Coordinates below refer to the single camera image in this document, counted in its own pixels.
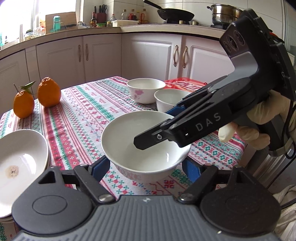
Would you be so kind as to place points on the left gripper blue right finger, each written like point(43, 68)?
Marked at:
point(203, 180)

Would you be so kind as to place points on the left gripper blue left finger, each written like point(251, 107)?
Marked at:
point(89, 177)

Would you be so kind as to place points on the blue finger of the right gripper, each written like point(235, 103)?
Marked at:
point(174, 111)

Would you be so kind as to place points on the white floral bowl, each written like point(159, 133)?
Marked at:
point(168, 98)
point(142, 89)

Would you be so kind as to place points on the white fruit plate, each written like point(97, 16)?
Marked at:
point(25, 155)

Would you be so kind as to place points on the white kitchen cabinets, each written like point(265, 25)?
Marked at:
point(78, 60)

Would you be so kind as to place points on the white gloved right hand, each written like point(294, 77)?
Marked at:
point(262, 113)

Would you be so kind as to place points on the red gift box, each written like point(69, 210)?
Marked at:
point(185, 84)

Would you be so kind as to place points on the patterned tablecloth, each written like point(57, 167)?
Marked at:
point(73, 130)

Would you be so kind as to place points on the steel pot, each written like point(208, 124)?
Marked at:
point(224, 14)

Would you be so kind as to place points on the orange without leaf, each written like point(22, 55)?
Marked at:
point(48, 92)

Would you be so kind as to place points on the black wok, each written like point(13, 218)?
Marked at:
point(169, 14)

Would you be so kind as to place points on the orange with leaf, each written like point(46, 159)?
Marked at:
point(24, 104)

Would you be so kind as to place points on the knife block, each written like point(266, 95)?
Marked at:
point(101, 13)

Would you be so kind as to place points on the soy sauce bottle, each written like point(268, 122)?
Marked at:
point(93, 20)

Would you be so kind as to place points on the wooden cutting board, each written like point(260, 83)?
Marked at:
point(68, 21)

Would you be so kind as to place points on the teal water bottle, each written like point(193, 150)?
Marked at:
point(56, 23)

